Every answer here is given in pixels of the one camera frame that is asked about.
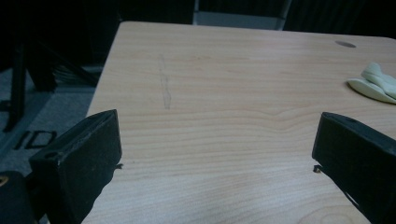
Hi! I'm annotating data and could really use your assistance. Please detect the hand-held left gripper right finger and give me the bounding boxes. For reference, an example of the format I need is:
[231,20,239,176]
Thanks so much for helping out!
[312,111,396,224]

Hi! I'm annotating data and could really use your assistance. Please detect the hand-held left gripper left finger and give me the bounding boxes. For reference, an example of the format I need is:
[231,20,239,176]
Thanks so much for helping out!
[28,108,123,224]

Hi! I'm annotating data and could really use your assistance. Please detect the pale green cloth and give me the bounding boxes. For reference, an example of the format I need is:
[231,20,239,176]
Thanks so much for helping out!
[346,62,396,105]

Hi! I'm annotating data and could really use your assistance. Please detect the black floor stand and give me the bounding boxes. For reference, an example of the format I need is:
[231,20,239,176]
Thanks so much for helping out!
[3,40,101,133]

